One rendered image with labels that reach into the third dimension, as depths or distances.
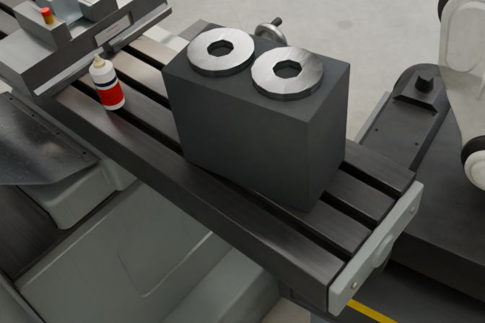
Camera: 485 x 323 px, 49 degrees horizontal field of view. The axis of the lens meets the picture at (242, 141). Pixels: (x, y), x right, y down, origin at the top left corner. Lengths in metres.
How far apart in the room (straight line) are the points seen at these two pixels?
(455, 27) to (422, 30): 1.70
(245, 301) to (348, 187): 0.82
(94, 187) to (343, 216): 0.50
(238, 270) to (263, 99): 0.97
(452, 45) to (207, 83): 0.47
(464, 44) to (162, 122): 0.52
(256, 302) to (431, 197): 0.61
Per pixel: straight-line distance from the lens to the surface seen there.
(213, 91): 0.68
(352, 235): 0.75
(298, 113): 0.63
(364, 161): 0.83
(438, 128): 1.39
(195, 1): 2.94
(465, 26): 0.97
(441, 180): 1.30
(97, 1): 1.05
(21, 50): 1.07
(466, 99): 1.12
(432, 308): 1.31
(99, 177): 1.05
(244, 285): 1.54
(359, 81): 2.36
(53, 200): 1.03
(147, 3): 1.13
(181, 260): 1.43
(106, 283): 1.25
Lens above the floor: 1.56
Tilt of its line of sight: 47 degrees down
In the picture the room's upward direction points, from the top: 8 degrees counter-clockwise
